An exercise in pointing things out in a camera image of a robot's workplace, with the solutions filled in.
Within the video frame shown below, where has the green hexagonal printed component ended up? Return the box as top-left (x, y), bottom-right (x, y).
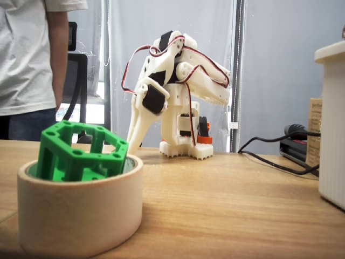
top-left (36, 120), bottom-right (130, 183)

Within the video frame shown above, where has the orange table clamp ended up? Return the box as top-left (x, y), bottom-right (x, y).
top-left (198, 115), bottom-right (213, 145)

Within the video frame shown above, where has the grey vertical pole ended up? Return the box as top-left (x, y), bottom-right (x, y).
top-left (102, 0), bottom-right (113, 130)
top-left (231, 0), bottom-right (246, 153)

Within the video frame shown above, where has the black office chair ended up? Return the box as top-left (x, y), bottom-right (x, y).
top-left (60, 21), bottom-right (94, 144)

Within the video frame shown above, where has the beige masking tape roll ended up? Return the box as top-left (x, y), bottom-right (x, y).
top-left (17, 153), bottom-right (144, 258)

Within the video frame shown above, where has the person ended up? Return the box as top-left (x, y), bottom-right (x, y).
top-left (0, 0), bottom-right (89, 142)

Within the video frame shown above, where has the brown cardboard box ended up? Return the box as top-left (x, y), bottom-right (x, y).
top-left (306, 97), bottom-right (324, 169)

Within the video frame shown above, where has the red white black servo cable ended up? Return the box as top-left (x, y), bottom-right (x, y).
top-left (121, 44), bottom-right (162, 95)
top-left (149, 44), bottom-right (232, 88)

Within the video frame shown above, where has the black power cable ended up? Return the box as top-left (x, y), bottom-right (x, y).
top-left (237, 123), bottom-right (321, 154)
top-left (237, 150), bottom-right (320, 175)

